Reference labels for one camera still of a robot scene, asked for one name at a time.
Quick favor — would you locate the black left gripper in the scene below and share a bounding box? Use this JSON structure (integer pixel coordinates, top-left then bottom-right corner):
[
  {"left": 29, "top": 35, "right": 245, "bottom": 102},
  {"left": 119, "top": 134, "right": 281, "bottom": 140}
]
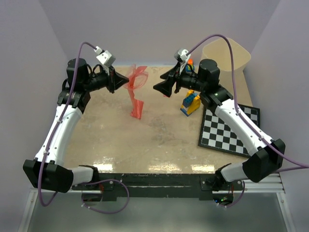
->
[{"left": 84, "top": 64, "right": 129, "bottom": 93}]

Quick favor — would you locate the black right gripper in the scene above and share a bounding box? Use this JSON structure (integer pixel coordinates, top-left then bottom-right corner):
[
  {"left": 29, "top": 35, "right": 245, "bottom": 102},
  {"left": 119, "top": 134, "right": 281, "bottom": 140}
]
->
[{"left": 154, "top": 61, "right": 207, "bottom": 97}]

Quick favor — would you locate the red plastic trash bag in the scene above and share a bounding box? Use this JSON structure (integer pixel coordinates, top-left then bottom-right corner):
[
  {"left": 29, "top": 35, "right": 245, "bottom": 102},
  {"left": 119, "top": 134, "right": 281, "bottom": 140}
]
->
[{"left": 124, "top": 64, "right": 149, "bottom": 119}]

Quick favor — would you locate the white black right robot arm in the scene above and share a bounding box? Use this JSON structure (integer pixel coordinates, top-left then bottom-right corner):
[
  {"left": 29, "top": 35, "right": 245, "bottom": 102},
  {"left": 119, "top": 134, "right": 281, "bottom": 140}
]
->
[{"left": 153, "top": 59, "right": 285, "bottom": 190}]

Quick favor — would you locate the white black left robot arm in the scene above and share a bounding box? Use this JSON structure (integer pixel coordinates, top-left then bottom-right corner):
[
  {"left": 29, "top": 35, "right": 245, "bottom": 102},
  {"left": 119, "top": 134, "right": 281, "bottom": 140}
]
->
[{"left": 23, "top": 58, "right": 129, "bottom": 193}]

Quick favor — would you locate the cream plastic trash bin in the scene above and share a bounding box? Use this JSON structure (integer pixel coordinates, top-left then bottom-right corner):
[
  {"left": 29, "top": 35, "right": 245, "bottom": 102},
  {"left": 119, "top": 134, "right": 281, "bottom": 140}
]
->
[{"left": 201, "top": 38, "right": 251, "bottom": 77}]

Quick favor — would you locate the orange green toy block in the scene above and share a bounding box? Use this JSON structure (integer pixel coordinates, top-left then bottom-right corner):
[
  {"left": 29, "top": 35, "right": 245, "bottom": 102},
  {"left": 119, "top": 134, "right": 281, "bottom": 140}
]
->
[{"left": 185, "top": 58, "right": 195, "bottom": 73}]

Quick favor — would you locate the yellow blue toy block stack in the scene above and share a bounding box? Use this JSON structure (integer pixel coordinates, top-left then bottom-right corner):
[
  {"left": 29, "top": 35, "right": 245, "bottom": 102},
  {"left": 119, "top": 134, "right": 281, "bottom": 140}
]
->
[{"left": 180, "top": 90, "right": 201, "bottom": 116}]

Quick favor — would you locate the black white checkerboard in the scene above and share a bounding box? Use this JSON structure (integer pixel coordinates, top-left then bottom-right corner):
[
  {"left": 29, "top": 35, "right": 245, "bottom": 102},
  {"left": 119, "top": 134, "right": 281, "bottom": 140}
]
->
[{"left": 198, "top": 108, "right": 250, "bottom": 158}]

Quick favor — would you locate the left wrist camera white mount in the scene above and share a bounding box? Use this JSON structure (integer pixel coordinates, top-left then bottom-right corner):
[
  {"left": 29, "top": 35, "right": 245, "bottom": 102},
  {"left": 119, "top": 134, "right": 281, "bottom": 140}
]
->
[{"left": 94, "top": 46, "right": 115, "bottom": 75}]

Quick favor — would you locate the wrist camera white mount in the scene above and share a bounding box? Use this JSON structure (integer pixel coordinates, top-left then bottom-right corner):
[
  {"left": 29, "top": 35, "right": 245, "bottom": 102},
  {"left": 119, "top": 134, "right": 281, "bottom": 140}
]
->
[
  {"left": 94, "top": 46, "right": 115, "bottom": 75},
  {"left": 174, "top": 48, "right": 191, "bottom": 74}
]

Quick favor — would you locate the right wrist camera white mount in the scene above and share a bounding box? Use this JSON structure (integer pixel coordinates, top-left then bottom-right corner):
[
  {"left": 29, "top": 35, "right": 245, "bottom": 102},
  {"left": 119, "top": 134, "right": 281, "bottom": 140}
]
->
[{"left": 174, "top": 48, "right": 191, "bottom": 74}]

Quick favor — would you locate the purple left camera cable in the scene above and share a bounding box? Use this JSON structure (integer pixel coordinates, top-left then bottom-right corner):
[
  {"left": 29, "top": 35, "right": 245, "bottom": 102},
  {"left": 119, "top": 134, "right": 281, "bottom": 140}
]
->
[{"left": 38, "top": 41, "right": 130, "bottom": 215}]

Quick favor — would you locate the purple camera cable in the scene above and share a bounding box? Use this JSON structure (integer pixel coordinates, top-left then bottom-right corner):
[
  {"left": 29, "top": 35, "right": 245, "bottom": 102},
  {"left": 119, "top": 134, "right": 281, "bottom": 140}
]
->
[
  {"left": 38, "top": 41, "right": 130, "bottom": 215},
  {"left": 187, "top": 34, "right": 309, "bottom": 208}
]

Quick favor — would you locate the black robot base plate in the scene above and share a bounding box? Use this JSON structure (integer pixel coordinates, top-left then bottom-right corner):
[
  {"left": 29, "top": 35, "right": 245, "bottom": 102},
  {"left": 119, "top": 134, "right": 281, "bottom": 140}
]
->
[{"left": 72, "top": 173, "right": 242, "bottom": 202}]

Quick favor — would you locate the aluminium frame rail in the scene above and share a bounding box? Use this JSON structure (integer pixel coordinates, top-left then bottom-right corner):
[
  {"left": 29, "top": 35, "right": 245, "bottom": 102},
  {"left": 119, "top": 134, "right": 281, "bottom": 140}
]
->
[{"left": 18, "top": 63, "right": 296, "bottom": 232}]

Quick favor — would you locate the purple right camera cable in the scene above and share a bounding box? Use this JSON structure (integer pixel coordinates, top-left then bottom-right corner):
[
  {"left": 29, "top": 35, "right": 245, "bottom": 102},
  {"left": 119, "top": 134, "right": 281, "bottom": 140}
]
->
[{"left": 187, "top": 34, "right": 309, "bottom": 208}]

